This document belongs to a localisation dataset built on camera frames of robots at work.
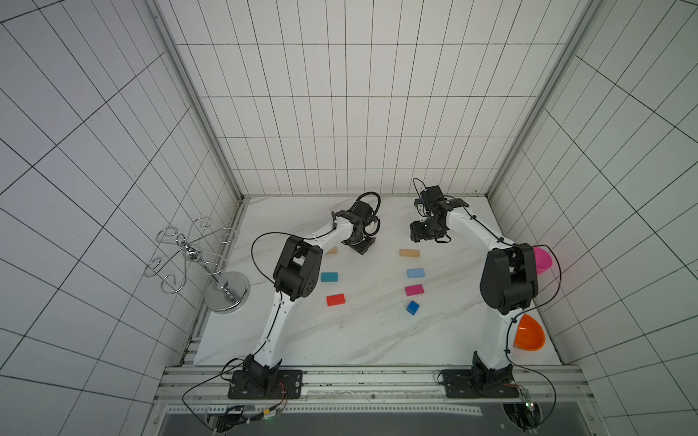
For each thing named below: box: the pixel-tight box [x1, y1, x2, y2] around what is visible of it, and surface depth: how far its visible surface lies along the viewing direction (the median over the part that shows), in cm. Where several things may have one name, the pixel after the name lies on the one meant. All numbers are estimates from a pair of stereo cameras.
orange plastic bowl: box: [513, 314, 546, 352], surface depth 80 cm
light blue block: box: [406, 267, 427, 279], surface depth 97 cm
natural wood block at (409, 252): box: [398, 248, 421, 258], surface depth 102 cm
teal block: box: [320, 272, 339, 283], surface depth 96 cm
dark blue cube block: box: [406, 299, 420, 317], surface depth 87 cm
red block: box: [326, 293, 346, 308], surface depth 90 cm
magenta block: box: [404, 284, 425, 297], surface depth 92 cm
